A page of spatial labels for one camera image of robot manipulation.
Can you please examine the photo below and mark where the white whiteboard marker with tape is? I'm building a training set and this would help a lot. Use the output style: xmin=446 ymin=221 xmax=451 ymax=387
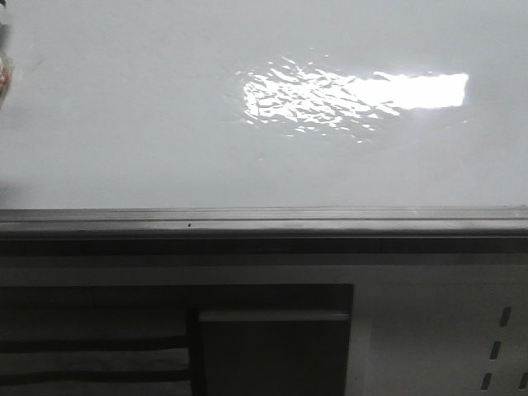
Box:
xmin=0 ymin=0 xmax=13 ymax=106

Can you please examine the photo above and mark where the grey rectangular box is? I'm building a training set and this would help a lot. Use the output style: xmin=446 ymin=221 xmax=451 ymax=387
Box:
xmin=200 ymin=313 xmax=351 ymax=395

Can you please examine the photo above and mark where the white whiteboard with aluminium frame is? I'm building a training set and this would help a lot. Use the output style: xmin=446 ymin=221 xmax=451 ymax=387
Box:
xmin=1 ymin=1 xmax=527 ymax=238

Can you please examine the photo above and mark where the grey metal support frame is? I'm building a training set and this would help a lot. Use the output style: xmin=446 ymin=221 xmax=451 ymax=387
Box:
xmin=0 ymin=237 xmax=528 ymax=396

